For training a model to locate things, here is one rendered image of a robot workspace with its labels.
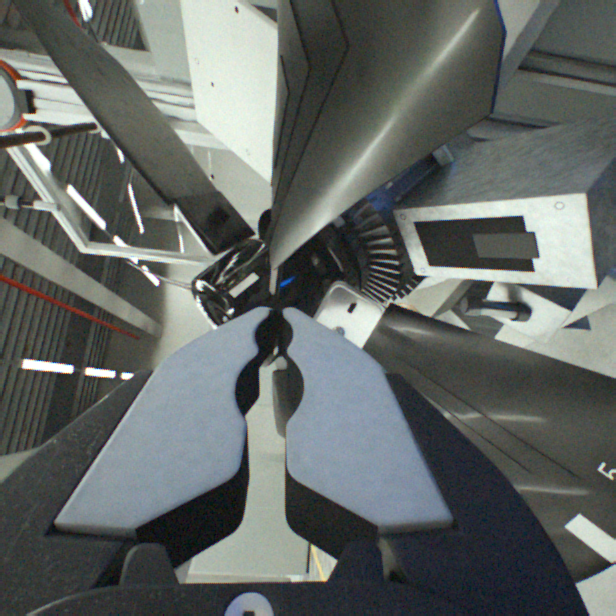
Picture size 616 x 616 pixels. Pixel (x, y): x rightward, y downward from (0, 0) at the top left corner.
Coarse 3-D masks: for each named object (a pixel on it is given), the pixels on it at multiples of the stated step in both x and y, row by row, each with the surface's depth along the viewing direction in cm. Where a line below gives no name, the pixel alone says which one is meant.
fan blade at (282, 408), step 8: (272, 376) 51; (280, 376) 50; (272, 384) 52; (280, 384) 52; (272, 392) 54; (280, 392) 53; (280, 400) 55; (280, 408) 56; (288, 408) 56; (280, 416) 59; (288, 416) 58; (280, 424) 61; (280, 432) 64
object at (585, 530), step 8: (576, 520) 27; (584, 520) 26; (568, 528) 27; (576, 528) 27; (584, 528) 26; (592, 528) 26; (584, 536) 27; (592, 536) 26; (600, 536) 26; (608, 536) 26; (592, 544) 26; (600, 544) 26; (608, 544) 26; (600, 552) 26; (608, 552) 26
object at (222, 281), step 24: (264, 216) 42; (312, 240) 38; (336, 240) 38; (216, 264) 37; (240, 264) 36; (264, 264) 36; (288, 264) 37; (312, 264) 39; (336, 264) 38; (192, 288) 39; (216, 288) 35; (264, 288) 35; (288, 288) 36; (312, 288) 39; (216, 312) 41; (240, 312) 34; (312, 312) 39
